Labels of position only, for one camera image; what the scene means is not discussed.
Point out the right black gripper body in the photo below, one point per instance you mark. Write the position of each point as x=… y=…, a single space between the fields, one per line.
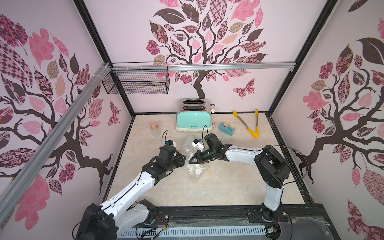
x=207 y=154

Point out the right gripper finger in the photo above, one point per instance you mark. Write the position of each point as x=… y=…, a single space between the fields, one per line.
x=197 y=155
x=196 y=161

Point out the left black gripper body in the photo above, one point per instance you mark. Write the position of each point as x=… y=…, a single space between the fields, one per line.
x=177 y=162

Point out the clear bubble wrap sheet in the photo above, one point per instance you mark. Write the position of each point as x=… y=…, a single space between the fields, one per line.
x=194 y=170

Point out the teal tape dispenser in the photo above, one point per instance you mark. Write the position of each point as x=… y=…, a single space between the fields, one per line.
x=227 y=129

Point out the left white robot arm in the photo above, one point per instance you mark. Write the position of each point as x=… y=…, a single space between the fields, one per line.
x=109 y=219

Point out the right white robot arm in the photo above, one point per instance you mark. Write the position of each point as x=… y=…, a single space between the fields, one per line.
x=272 y=166

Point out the small pink lidded jar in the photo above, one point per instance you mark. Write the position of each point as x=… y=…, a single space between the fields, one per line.
x=155 y=129

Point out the mint green toaster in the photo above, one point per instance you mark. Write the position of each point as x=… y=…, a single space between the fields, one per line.
x=193 y=115

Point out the yellow metal kitchen tongs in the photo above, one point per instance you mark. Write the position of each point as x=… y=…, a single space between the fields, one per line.
x=255 y=133

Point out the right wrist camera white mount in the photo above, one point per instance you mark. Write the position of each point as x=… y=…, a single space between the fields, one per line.
x=198 y=143

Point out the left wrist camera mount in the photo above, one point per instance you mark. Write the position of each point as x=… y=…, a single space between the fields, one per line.
x=170 y=143

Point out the white slotted cable duct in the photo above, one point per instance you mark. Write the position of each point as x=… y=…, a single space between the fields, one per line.
x=192 y=232

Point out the black wire basket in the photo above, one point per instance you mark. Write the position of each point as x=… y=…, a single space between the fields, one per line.
x=138 y=78

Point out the aluminium frame rail back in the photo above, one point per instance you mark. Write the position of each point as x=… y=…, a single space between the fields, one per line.
x=202 y=67

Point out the aluminium frame rail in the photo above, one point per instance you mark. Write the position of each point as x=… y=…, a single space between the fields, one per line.
x=23 y=180
x=202 y=67

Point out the aluminium frame rail left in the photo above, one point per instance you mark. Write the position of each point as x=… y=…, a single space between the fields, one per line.
x=23 y=180

